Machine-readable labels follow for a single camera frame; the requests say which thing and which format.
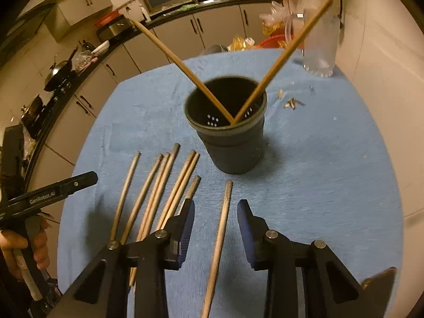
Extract red lid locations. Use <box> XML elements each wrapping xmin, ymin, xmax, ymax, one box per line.
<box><xmin>95</xmin><ymin>10</ymin><xmax>121</xmax><ymax>27</ymax></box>

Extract wooden chopstick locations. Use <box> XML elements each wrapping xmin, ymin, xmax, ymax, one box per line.
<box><xmin>200</xmin><ymin>179</ymin><xmax>233</xmax><ymax>318</ymax></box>
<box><xmin>129</xmin><ymin>18</ymin><xmax>234</xmax><ymax>125</ymax></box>
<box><xmin>109</xmin><ymin>151</ymin><xmax>142</xmax><ymax>242</ymax></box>
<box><xmin>232</xmin><ymin>0</ymin><xmax>333</xmax><ymax>126</ymax></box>

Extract blue table cloth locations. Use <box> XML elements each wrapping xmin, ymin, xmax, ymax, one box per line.
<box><xmin>57</xmin><ymin>48</ymin><xmax>405</xmax><ymax>318</ymax></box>

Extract crumpled plastic wrapper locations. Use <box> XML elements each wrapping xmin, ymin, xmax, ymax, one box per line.
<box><xmin>73</xmin><ymin>50</ymin><xmax>98</xmax><ymax>72</ymax></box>

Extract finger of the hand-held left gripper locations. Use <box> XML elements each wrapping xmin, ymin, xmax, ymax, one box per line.
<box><xmin>61</xmin><ymin>171</ymin><xmax>99</xmax><ymax>198</ymax></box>

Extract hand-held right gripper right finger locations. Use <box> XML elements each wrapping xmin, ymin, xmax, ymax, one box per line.
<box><xmin>237</xmin><ymin>199</ymin><xmax>386</xmax><ymax>318</ymax></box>

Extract dark plastic chopstick holder cup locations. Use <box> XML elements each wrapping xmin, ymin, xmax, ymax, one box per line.
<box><xmin>184</xmin><ymin>76</ymin><xmax>268</xmax><ymax>175</ymax></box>

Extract scattered seed shells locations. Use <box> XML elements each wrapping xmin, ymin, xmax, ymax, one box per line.
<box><xmin>276</xmin><ymin>89</ymin><xmax>306</xmax><ymax>109</ymax></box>

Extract white bowl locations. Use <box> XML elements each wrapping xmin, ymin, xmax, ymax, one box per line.
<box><xmin>90</xmin><ymin>40</ymin><xmax>111</xmax><ymax>56</ymax></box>

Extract beige upper kitchen cabinets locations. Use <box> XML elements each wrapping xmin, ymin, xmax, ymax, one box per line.
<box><xmin>20</xmin><ymin>0</ymin><xmax>115</xmax><ymax>42</ymax></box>

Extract black kitchen countertop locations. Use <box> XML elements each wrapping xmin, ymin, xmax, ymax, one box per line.
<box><xmin>20</xmin><ymin>0</ymin><xmax>285</xmax><ymax>193</ymax></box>

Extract grey round object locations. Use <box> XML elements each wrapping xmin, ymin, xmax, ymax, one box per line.
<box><xmin>200</xmin><ymin>44</ymin><xmax>230</xmax><ymax>57</ymax></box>

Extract steel box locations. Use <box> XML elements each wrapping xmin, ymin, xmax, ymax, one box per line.
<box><xmin>96</xmin><ymin>18</ymin><xmax>133</xmax><ymax>40</ymax></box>

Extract clear glass pitcher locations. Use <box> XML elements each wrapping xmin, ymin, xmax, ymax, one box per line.
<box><xmin>284</xmin><ymin>0</ymin><xmax>343</xmax><ymax>78</ymax></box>

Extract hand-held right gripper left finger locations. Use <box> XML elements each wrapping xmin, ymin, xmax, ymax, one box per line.
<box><xmin>50</xmin><ymin>199</ymin><xmax>196</xmax><ymax>318</ymax></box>

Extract group of wooden chopsticks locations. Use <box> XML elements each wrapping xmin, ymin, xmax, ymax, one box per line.
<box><xmin>120</xmin><ymin>143</ymin><xmax>202</xmax><ymax>289</ymax></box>

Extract black wok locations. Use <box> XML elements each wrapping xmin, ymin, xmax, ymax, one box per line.
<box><xmin>44</xmin><ymin>47</ymin><xmax>80</xmax><ymax>92</ymax></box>

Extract person's left hand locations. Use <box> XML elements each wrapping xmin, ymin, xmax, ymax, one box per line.
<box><xmin>0</xmin><ymin>225</ymin><xmax>51</xmax><ymax>280</ymax></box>

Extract yellow snack packet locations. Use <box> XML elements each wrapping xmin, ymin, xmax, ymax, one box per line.
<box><xmin>230</xmin><ymin>35</ymin><xmax>257</xmax><ymax>52</ymax></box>

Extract dark cooking pot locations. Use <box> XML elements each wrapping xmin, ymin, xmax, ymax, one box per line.
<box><xmin>20</xmin><ymin>94</ymin><xmax>45</xmax><ymax>125</ymax></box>

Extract red plastic basin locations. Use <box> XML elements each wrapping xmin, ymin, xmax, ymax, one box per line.
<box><xmin>257</xmin><ymin>34</ymin><xmax>305</xmax><ymax>51</ymax></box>

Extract brown wooden object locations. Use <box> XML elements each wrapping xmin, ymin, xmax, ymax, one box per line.
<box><xmin>360</xmin><ymin>267</ymin><xmax>397</xmax><ymax>291</ymax></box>

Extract dark range hood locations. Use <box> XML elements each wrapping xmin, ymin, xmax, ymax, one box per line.
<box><xmin>0</xmin><ymin>3</ymin><xmax>58</xmax><ymax>68</ymax></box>

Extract clear plastic bag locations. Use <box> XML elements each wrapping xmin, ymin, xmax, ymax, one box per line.
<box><xmin>259</xmin><ymin>0</ymin><xmax>294</xmax><ymax>37</ymax></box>

